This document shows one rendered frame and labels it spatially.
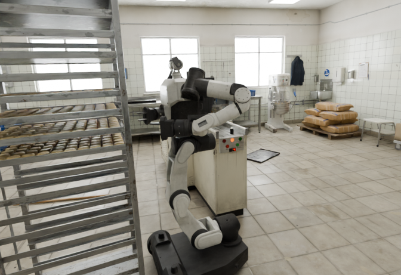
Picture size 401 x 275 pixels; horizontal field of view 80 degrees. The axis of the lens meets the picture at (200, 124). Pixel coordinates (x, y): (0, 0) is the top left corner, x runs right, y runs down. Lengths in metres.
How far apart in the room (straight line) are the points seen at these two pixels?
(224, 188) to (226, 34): 4.62
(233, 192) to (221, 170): 0.28
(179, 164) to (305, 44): 6.21
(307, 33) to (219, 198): 5.79
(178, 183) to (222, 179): 0.80
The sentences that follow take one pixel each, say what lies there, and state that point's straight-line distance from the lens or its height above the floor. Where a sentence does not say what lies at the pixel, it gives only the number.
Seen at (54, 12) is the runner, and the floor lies 1.67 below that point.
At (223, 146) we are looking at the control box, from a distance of 2.16.
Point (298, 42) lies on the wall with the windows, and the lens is 7.19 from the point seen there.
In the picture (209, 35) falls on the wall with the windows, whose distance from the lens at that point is 6.20.
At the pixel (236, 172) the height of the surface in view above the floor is 0.48.
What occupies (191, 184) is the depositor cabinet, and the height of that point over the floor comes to 0.10.
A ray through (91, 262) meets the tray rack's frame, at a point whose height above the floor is 0.15.
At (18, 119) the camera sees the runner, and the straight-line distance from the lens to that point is 1.28.
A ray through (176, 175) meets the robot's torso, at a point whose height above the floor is 0.77.
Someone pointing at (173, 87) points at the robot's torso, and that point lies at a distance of 1.37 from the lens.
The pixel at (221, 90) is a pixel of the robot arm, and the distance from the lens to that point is 1.21.
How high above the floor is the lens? 1.38
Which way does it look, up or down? 11 degrees down
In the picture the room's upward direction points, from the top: 2 degrees counter-clockwise
